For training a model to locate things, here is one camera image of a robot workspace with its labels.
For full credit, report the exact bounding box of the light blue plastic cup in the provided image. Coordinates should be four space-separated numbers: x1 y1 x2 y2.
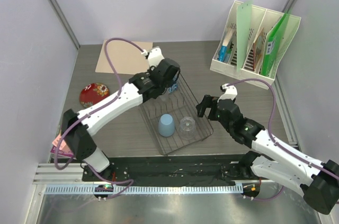
158 114 175 137

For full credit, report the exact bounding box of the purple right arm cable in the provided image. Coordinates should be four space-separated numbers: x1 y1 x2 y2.
225 78 339 200

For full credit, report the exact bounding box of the white slotted cable duct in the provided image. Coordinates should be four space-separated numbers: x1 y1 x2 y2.
44 183 243 195

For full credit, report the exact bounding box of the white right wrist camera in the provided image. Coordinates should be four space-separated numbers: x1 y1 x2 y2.
218 84 237 101

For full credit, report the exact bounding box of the black wire dish rack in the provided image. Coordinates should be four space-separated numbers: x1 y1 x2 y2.
139 76 213 156

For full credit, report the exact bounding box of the red floral plate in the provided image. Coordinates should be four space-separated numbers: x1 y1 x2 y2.
79 83 110 108

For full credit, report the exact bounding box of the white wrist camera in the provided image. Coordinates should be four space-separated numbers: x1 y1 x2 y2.
218 84 237 101
141 47 164 67

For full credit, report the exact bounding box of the beige cutting board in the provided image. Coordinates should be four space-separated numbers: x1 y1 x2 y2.
95 40 149 75

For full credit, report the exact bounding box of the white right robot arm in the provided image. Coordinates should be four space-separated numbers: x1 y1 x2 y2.
196 95 338 215

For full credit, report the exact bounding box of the purple treehouse book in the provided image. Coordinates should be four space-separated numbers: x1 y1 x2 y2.
50 126 73 157

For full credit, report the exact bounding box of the dark green folder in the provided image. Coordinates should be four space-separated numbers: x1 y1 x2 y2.
261 13 290 77

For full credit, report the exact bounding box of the brown picture book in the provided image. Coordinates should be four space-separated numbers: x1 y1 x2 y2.
253 27 264 70

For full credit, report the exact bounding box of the clear glass cup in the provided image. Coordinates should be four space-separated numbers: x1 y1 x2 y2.
179 117 197 140

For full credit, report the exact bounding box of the blue patterned bowl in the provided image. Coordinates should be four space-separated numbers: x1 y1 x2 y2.
168 73 180 94

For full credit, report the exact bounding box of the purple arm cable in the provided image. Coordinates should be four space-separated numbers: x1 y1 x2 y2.
225 78 339 200
54 38 135 200

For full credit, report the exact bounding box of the light green folder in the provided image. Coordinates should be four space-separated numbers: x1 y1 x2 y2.
236 0 253 71

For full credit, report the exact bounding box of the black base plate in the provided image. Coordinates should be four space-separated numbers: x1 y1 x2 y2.
82 152 279 182

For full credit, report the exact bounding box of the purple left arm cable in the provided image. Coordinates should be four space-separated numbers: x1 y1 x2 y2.
54 38 135 200

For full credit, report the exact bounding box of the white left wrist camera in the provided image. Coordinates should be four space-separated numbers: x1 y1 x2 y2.
141 47 164 67

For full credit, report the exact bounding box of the blue book in organizer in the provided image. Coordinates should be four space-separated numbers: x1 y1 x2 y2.
217 28 235 62

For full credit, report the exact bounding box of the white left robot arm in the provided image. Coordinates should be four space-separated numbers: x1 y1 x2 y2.
61 58 180 181

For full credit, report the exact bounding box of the white file organizer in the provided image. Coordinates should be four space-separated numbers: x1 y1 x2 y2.
210 1 301 84

